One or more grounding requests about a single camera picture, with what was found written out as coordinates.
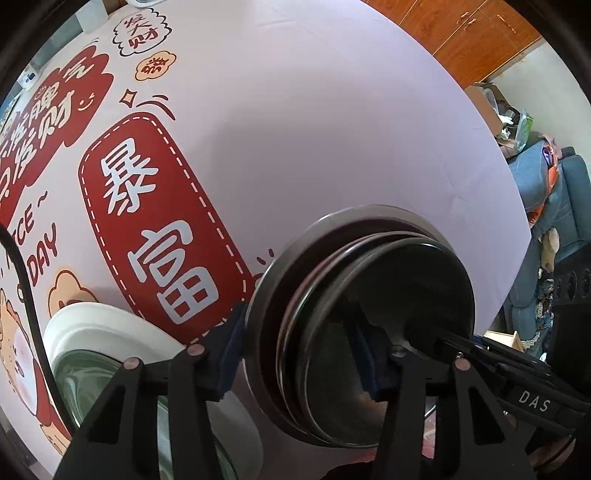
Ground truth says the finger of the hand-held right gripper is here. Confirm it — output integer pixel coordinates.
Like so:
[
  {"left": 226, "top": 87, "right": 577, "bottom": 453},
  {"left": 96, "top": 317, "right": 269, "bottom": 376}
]
[{"left": 434, "top": 335, "right": 504, "bottom": 370}]

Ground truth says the blue sofa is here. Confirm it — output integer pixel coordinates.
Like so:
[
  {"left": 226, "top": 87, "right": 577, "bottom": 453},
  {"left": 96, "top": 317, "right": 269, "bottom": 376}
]
[{"left": 503, "top": 141, "right": 591, "bottom": 340}]

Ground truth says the black speaker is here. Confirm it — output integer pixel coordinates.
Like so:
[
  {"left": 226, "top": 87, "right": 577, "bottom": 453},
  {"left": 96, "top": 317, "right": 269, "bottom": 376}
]
[{"left": 551, "top": 270, "right": 591, "bottom": 370}]

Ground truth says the black cable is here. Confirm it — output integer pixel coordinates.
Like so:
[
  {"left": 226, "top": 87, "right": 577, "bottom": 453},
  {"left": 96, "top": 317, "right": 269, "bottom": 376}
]
[{"left": 0, "top": 224, "right": 77, "bottom": 435}]

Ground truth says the green plastic bag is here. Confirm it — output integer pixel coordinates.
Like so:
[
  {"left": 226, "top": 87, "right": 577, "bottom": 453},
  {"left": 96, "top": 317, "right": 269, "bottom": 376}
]
[{"left": 515, "top": 108, "right": 536, "bottom": 153}]

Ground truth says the green plate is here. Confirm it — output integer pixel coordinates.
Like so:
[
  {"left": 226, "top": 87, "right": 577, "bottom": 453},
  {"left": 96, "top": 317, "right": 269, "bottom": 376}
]
[{"left": 51, "top": 349, "right": 241, "bottom": 480}]

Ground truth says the light wooden stool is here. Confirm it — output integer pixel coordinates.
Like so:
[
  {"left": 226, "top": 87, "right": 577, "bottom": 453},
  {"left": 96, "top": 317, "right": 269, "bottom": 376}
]
[{"left": 485, "top": 330, "right": 525, "bottom": 354}]

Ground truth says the small steel bowl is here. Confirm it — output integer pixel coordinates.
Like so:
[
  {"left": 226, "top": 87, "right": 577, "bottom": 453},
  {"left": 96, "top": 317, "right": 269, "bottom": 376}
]
[{"left": 293, "top": 237, "right": 476, "bottom": 448}]

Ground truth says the beige plush toy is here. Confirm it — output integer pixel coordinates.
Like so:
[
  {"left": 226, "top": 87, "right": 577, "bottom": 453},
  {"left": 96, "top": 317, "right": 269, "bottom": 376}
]
[{"left": 539, "top": 227, "right": 560, "bottom": 273}]

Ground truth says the printed tablecloth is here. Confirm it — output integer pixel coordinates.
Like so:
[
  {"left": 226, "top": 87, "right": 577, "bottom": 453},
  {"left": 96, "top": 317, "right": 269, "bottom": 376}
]
[{"left": 0, "top": 0, "right": 532, "bottom": 480}]

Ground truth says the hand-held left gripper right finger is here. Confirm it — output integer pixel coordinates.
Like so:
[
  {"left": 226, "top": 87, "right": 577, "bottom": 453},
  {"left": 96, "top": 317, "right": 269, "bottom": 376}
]
[{"left": 348, "top": 318, "right": 539, "bottom": 480}]

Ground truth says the large steel bowl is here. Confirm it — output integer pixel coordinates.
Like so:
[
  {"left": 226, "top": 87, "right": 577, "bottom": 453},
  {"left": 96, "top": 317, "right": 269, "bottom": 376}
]
[{"left": 244, "top": 204, "right": 476, "bottom": 444}]

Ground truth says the white plate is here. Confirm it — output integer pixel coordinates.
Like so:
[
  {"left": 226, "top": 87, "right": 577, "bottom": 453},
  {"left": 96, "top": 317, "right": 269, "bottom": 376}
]
[{"left": 42, "top": 302, "right": 264, "bottom": 480}]

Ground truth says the cardboard box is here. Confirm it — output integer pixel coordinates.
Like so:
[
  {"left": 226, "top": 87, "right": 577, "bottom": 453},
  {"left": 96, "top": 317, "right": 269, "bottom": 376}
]
[{"left": 464, "top": 82, "right": 522, "bottom": 148}]

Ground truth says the wooden wardrobe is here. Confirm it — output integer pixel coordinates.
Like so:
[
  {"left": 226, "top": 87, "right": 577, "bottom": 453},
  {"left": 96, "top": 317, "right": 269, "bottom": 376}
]
[{"left": 365, "top": 0, "right": 550, "bottom": 88}]

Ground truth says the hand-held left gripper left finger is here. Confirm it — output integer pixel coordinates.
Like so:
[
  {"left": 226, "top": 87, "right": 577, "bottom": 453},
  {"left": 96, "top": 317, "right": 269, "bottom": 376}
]
[{"left": 55, "top": 302, "right": 250, "bottom": 480}]

